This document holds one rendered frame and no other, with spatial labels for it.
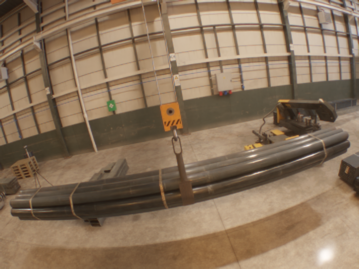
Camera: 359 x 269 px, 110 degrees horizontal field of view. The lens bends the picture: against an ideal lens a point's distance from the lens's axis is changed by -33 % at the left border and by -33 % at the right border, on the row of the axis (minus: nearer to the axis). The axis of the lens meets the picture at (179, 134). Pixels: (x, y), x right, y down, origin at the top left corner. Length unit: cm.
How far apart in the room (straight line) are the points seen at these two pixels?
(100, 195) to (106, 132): 650
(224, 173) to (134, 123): 654
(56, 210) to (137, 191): 131
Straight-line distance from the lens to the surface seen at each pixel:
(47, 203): 305
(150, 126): 840
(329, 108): 526
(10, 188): 844
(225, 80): 833
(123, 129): 861
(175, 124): 219
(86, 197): 263
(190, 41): 850
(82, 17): 876
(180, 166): 232
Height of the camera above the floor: 266
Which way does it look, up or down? 18 degrees down
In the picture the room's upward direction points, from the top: 11 degrees counter-clockwise
